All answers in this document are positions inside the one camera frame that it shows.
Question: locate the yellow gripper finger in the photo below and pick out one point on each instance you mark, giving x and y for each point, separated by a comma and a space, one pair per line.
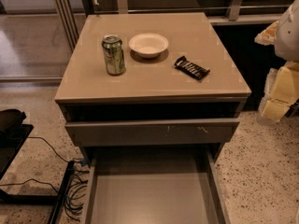
281, 91
267, 36

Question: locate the black rxbar chocolate wrapper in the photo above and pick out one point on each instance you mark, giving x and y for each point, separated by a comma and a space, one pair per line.
191, 69

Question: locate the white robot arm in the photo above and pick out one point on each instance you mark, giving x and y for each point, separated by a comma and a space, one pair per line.
287, 36

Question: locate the closed top drawer front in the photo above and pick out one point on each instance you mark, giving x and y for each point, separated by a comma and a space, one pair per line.
151, 132

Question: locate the grey drawer cabinet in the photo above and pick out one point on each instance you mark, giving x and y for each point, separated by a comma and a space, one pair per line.
151, 89

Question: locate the open middle drawer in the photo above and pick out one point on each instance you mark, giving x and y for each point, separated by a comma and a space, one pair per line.
136, 185

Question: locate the dark object on floor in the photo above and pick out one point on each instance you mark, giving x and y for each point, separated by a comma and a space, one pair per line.
293, 110

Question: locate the white paper bowl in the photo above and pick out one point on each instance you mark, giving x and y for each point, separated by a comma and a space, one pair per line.
148, 45

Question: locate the green soda can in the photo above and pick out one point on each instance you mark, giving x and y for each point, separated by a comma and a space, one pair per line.
113, 54

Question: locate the metal railing frame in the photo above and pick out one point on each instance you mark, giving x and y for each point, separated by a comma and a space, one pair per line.
220, 12

